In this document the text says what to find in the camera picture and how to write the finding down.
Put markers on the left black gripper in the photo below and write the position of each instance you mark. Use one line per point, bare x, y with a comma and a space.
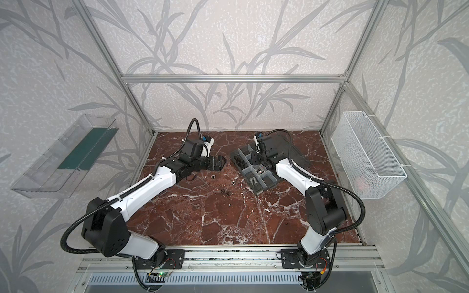
204, 163

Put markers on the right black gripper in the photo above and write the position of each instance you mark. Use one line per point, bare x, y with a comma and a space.
264, 160

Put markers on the grey plastic organizer box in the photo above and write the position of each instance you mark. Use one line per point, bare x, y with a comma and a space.
258, 177

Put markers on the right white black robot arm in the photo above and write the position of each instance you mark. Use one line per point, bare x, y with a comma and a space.
326, 208

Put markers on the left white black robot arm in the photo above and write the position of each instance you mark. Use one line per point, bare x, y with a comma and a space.
103, 229

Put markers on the pile of screws and nuts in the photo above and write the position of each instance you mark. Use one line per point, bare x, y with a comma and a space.
222, 184

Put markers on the black screws in box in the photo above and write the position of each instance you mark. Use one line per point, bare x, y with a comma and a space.
240, 162

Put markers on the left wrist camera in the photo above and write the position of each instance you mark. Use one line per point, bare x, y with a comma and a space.
208, 143

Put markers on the aluminium frame crossbar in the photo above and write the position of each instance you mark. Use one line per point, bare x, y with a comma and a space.
226, 78

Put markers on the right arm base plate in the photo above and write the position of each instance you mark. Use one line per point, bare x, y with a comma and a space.
299, 259

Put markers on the white wire mesh basket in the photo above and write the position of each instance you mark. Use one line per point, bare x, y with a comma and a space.
368, 162

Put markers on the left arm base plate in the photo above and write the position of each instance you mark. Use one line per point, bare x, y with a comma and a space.
168, 259

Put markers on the aluminium front rail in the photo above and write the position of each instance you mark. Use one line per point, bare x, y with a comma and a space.
240, 258

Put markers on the clear plastic wall tray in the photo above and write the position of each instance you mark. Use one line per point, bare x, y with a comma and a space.
60, 170

